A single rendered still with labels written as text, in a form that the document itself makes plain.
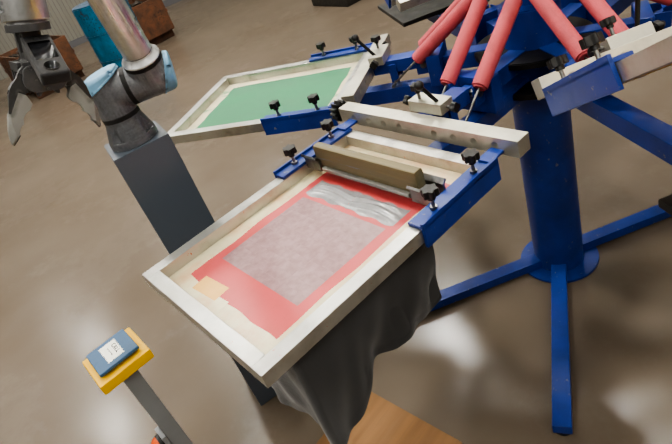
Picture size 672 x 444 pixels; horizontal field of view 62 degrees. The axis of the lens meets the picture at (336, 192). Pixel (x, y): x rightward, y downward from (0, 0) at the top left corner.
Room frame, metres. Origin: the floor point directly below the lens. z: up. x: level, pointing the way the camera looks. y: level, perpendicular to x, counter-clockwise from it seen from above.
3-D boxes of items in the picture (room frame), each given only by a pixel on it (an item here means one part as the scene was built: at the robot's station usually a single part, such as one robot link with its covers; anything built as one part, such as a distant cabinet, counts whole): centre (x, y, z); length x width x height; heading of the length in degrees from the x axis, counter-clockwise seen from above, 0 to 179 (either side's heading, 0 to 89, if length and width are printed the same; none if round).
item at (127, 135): (1.70, 0.54, 1.25); 0.15 x 0.15 x 0.10
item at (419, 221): (1.12, -0.27, 0.98); 0.30 x 0.05 x 0.07; 122
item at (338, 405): (1.02, 0.02, 0.74); 0.46 x 0.04 x 0.42; 122
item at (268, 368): (1.23, 0.08, 0.97); 0.79 x 0.58 x 0.04; 122
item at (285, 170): (1.59, 0.02, 0.98); 0.30 x 0.05 x 0.07; 122
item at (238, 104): (2.21, -0.02, 1.05); 1.08 x 0.61 x 0.23; 62
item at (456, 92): (1.53, -0.40, 1.02); 0.17 x 0.06 x 0.05; 122
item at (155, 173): (1.70, 0.54, 0.60); 0.18 x 0.18 x 1.20; 21
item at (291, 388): (1.07, 0.33, 0.74); 0.45 x 0.03 x 0.43; 32
